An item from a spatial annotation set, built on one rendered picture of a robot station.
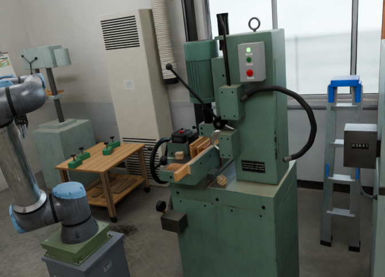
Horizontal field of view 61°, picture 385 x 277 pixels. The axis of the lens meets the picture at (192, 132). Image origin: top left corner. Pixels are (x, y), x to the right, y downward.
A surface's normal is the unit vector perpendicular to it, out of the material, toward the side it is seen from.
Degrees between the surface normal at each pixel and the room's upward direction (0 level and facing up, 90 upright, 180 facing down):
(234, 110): 90
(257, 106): 90
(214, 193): 90
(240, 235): 90
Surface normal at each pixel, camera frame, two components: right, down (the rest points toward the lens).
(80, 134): 0.88, 0.04
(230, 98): -0.49, 0.32
